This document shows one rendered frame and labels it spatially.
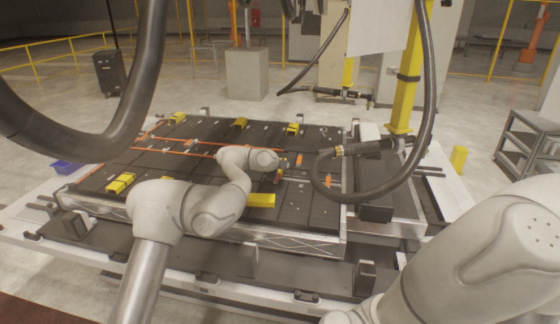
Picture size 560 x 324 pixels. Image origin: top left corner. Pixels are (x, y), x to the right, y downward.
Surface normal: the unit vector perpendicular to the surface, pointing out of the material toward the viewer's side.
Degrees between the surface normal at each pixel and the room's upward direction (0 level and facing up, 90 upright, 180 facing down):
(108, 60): 90
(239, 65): 90
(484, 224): 55
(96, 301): 0
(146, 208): 41
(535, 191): 16
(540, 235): 23
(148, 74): 68
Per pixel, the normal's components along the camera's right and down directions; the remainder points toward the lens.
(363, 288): -0.20, 0.46
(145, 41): 0.04, 0.00
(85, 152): 0.88, 0.16
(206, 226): -0.03, 0.22
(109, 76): 0.29, 0.45
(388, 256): 0.00, -0.88
